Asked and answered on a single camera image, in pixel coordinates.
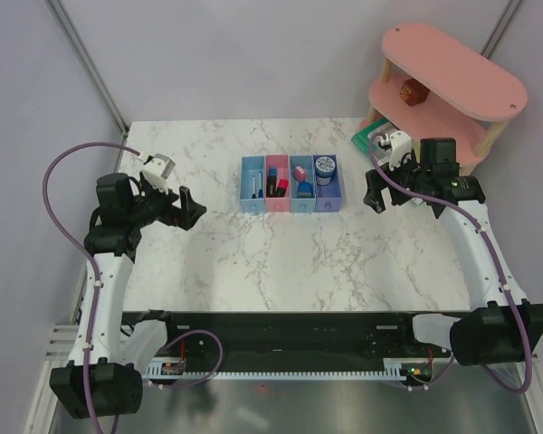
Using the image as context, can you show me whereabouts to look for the pink bin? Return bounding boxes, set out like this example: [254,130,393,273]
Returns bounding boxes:
[263,155,291,212]

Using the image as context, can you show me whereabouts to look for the blue highlighter marker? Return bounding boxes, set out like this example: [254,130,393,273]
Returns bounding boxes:
[266,166,277,198]

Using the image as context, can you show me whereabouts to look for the pink two tier shelf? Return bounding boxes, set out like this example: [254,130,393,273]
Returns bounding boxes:
[360,23,529,175]

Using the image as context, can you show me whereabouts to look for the purple blue bin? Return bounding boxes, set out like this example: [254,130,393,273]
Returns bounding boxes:
[313,154,343,212]

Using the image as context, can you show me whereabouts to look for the blue cleaning gel jar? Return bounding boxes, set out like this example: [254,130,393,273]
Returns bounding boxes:
[314,156,337,186]

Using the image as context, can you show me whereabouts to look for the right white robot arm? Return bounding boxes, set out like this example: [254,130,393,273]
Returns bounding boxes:
[364,131,543,366]

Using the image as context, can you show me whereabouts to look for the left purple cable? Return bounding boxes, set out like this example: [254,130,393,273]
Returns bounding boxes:
[43,141,224,434]

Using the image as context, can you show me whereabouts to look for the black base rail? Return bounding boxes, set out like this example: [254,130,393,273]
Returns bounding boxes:
[123,310,449,360]

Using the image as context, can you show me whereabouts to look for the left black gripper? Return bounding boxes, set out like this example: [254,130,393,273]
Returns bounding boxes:
[127,176,205,231]

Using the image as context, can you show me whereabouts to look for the red brown small box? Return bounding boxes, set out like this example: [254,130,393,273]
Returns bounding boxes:
[400,79,430,107]

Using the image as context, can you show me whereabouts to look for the blue pencil sharpener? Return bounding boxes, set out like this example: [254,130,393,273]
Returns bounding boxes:
[297,182,314,199]

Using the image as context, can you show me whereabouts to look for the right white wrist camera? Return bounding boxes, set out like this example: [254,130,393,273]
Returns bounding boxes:
[376,130,413,171]

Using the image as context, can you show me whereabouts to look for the light blue end bin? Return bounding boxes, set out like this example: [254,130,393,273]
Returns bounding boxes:
[239,156,266,213]

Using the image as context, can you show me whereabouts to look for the pink highlighter marker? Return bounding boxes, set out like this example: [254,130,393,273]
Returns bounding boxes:
[275,178,289,198]

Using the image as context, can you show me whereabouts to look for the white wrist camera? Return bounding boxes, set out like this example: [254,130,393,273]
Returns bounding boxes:
[142,154,176,193]
[376,130,413,171]

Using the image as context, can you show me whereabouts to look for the black capped pen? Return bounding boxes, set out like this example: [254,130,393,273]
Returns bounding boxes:
[251,175,257,199]

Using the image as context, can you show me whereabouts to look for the white cable duct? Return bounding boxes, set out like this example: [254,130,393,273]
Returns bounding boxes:
[142,358,431,382]

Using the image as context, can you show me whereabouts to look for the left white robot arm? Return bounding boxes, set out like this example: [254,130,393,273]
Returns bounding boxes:
[50,172,206,420]

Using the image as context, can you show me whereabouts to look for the green spiral notebook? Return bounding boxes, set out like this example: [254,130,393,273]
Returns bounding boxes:
[350,118,426,209]

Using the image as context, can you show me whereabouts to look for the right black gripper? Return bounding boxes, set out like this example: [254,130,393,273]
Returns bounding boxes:
[363,148,431,213]

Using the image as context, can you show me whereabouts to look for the pink eraser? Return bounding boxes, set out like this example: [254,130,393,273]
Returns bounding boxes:
[292,165,308,183]

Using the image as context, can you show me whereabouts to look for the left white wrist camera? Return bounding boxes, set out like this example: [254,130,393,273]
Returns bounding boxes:
[142,154,176,193]

